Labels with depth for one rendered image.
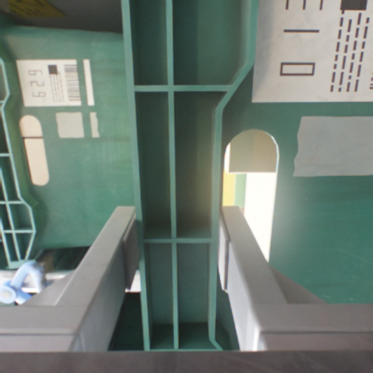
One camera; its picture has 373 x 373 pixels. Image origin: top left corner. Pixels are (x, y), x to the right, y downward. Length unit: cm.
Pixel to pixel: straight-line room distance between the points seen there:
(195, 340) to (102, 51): 38
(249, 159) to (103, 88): 31
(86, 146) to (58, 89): 9
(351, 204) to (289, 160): 5
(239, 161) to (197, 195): 4
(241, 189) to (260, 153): 15
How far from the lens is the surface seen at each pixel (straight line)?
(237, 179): 32
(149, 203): 16
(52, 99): 46
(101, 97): 45
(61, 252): 82
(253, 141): 18
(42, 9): 71
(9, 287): 54
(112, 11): 68
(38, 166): 52
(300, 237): 19
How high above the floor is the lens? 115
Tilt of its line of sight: level
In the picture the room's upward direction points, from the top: 90 degrees counter-clockwise
